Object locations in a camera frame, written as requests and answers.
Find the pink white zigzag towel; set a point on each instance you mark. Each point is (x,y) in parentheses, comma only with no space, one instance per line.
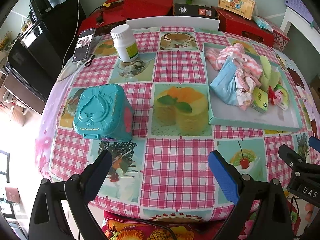
(217,58)

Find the purple perforated basket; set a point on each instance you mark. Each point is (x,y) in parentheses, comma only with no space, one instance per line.
(299,7)

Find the pink patterned cloth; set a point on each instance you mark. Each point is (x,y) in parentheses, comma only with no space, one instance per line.
(246,78)

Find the white foam board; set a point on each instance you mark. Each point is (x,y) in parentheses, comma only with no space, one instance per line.
(153,24)

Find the light green cloth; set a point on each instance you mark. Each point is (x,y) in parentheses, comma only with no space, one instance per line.
(269,77)

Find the black cabinet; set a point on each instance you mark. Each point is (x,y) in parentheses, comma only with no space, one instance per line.
(38,56)

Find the red pink hair scrunchie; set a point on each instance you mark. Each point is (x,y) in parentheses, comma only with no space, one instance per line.
(274,97)

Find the blue face mask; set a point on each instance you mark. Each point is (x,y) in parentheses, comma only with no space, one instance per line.
(224,85)

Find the green tissue pack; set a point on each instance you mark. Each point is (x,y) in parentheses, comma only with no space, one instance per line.
(259,100)
(284,105)

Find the red cardboard box with handle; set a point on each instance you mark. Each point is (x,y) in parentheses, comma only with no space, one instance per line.
(235,24)

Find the wooden window gift box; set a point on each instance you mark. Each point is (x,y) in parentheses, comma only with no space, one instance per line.
(243,8)

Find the person's left hand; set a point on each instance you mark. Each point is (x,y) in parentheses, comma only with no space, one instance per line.
(309,209)

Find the blue wet wipes pack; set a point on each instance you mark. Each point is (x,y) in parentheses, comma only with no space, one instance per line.
(262,24)

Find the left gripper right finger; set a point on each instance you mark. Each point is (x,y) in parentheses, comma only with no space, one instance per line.
(238,189)

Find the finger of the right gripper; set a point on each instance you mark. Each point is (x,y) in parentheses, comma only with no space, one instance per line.
(314,143)
(296,162)

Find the white shelf unit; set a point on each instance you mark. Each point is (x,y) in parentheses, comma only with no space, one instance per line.
(304,38)

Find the checkered cake pattern tablecloth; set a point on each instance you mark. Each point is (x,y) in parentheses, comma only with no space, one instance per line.
(163,170)

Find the white bottle green label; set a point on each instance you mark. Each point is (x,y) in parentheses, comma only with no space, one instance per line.
(124,42)

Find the smartphone with lit screen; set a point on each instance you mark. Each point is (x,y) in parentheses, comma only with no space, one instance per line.
(83,45)

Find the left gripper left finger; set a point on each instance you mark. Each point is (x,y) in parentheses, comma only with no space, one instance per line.
(80,189)

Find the black box with qr code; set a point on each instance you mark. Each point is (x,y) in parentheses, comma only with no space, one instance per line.
(194,11)

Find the teal plastic toy case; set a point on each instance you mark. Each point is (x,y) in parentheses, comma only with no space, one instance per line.
(104,113)

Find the red patterned gift box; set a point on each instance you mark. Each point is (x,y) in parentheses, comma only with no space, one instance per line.
(280,40)

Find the teal shallow cardboard tray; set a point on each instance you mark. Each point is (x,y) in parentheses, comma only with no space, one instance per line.
(273,119)

